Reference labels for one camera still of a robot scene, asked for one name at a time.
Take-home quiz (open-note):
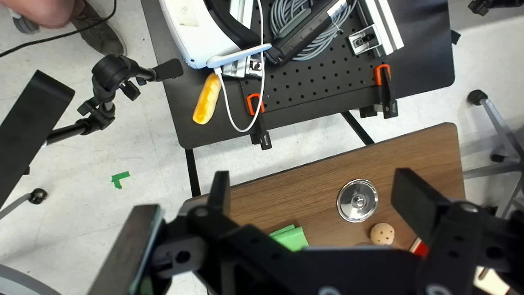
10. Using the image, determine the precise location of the orange and black clamp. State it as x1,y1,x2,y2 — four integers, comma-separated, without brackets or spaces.
359,63,401,122
244,91,273,151

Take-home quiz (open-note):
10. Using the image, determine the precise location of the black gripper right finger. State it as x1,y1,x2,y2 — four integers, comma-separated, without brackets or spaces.
390,168,455,238

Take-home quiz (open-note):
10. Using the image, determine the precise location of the green towel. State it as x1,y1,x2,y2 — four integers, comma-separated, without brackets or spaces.
267,224,311,255

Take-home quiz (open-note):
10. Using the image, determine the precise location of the white cable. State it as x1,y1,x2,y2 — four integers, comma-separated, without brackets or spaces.
211,0,270,135

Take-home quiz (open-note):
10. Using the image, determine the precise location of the person bare leg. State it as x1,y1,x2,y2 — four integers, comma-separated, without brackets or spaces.
0,0,84,30

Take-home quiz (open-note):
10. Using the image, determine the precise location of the thin black floor cable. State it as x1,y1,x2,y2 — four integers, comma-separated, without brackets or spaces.
0,0,120,60

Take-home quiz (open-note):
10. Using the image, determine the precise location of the glass lid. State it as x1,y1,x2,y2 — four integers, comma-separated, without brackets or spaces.
336,178,380,225

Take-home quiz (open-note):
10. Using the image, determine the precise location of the grey coiled cable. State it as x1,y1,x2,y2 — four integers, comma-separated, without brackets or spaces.
269,0,359,63

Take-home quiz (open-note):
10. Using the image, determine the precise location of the white and blue device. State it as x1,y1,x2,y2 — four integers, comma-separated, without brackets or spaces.
157,0,273,73

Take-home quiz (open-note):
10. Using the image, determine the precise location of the brown shoe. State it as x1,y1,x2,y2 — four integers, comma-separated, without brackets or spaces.
69,0,128,58

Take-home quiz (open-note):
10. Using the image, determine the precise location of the black flat panel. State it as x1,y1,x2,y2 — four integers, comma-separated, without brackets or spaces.
0,69,77,209

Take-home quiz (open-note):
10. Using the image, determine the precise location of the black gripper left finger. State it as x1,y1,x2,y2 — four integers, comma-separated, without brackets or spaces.
205,169,233,222

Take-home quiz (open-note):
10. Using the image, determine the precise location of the green floor tape mark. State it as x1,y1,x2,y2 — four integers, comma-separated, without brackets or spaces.
110,171,133,192

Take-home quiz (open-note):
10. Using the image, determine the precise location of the silver aluminium extrusion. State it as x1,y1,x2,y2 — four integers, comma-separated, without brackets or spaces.
347,0,408,58

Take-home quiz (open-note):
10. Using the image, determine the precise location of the black perforated breadboard table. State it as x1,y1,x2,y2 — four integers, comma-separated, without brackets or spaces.
139,0,457,151

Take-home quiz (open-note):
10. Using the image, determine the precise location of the beige perforated wooden ball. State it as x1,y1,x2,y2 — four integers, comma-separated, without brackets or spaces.
368,222,398,248

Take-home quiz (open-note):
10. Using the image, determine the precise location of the grey flat bracket plate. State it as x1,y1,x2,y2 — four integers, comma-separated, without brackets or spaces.
87,204,165,295

